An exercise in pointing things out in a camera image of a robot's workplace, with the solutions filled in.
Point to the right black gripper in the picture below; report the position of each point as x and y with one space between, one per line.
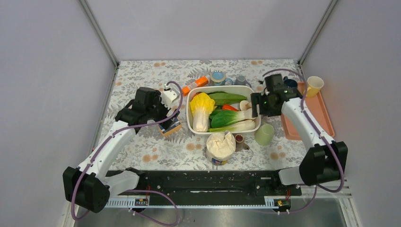
257 98

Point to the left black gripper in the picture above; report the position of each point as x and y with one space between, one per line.
157 100

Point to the dark blue mug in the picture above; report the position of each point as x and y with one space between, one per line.
290 83

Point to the light blue floral mug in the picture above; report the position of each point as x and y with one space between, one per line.
219 78

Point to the small brown mug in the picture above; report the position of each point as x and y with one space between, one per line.
240 143

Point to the yellow mug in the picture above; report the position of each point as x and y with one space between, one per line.
314 85

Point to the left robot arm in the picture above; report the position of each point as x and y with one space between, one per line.
88 185

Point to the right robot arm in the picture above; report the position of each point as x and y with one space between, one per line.
325 159

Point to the grey mug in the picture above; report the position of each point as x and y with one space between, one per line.
241 81

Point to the king oyster mushroom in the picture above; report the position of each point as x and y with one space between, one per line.
245 105

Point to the lower bok choy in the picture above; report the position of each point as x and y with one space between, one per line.
239 126

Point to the bok choy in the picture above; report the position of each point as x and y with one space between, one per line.
221 118
239 126

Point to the red pepper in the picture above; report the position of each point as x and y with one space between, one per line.
229 107

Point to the blue orange box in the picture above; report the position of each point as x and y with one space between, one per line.
176 126

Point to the green leaf vegetable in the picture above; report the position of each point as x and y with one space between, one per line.
225 98

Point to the light green cup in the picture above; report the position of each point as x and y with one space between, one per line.
264 135

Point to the upper bok choy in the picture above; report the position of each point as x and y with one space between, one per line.
221 118

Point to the white rectangular basin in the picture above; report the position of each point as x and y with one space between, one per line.
234 89

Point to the floral tablecloth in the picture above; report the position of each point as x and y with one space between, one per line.
183 150

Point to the napa cabbage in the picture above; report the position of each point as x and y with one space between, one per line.
201 107

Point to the paper covered can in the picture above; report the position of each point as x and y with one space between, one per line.
220 147

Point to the pink tray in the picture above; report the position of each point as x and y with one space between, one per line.
318 109

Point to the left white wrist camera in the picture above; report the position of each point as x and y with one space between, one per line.
168 97

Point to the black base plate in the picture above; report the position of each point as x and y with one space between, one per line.
203 188

